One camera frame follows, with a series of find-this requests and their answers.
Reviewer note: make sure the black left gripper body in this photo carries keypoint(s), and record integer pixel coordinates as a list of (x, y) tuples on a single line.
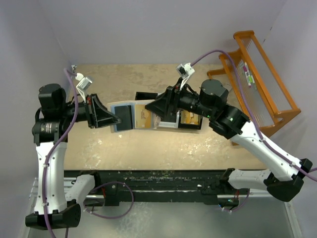
[(88, 106)]

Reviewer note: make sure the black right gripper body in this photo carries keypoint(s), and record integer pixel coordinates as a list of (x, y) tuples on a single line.
[(185, 100)]

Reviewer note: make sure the gold credit card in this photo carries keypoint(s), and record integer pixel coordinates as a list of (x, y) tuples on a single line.
[(142, 117)]

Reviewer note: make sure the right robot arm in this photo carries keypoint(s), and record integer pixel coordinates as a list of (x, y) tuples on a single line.
[(284, 175)]

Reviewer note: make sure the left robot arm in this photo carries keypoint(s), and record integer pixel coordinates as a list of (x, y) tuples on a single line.
[(56, 208)]

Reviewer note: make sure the gold cards in bin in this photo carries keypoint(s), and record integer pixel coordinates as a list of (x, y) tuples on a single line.
[(189, 118)]

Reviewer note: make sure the black card in holder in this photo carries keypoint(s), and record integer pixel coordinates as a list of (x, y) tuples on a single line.
[(125, 114)]

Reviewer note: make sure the markers on rack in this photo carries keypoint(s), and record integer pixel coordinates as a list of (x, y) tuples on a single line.
[(249, 77)]

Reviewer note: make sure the orange wooden rack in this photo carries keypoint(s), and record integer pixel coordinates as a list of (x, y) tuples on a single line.
[(272, 105)]

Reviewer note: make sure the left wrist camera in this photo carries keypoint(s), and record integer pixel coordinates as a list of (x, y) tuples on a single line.
[(83, 84)]

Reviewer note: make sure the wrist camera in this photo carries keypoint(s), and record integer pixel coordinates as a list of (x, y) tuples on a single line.
[(186, 71), (83, 84)]

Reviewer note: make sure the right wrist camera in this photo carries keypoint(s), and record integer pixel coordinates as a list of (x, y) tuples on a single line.
[(186, 71)]

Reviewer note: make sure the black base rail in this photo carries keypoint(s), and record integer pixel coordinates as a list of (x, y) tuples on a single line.
[(209, 187)]

